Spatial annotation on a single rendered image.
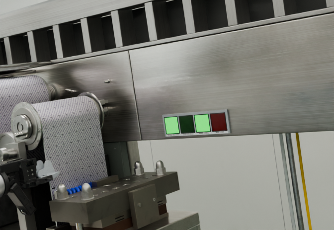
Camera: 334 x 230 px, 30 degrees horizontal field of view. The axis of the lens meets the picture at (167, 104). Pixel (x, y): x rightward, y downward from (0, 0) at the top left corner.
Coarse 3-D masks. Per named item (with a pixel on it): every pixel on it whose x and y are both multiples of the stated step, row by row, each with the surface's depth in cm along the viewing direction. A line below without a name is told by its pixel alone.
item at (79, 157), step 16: (96, 128) 202; (48, 144) 187; (64, 144) 192; (80, 144) 196; (96, 144) 202; (64, 160) 191; (80, 160) 196; (96, 160) 201; (64, 176) 191; (80, 176) 195; (96, 176) 201
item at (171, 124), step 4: (168, 120) 195; (172, 120) 194; (176, 120) 193; (168, 124) 195; (172, 124) 194; (176, 124) 193; (168, 128) 195; (172, 128) 194; (176, 128) 193; (168, 132) 195; (172, 132) 194; (176, 132) 193
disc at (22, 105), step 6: (24, 102) 188; (18, 108) 190; (30, 108) 186; (12, 114) 192; (36, 114) 185; (12, 120) 193; (36, 120) 185; (12, 126) 193; (12, 132) 193; (36, 138) 186; (36, 144) 187
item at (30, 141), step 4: (20, 108) 189; (24, 108) 187; (16, 112) 190; (20, 112) 189; (24, 112) 188; (28, 112) 186; (28, 116) 187; (32, 116) 185; (32, 120) 186; (32, 124) 186; (36, 124) 185; (36, 128) 185; (32, 132) 186; (36, 132) 185; (32, 136) 187; (36, 136) 186; (20, 140) 191; (24, 140) 189; (28, 140) 188; (32, 140) 187; (28, 144) 188
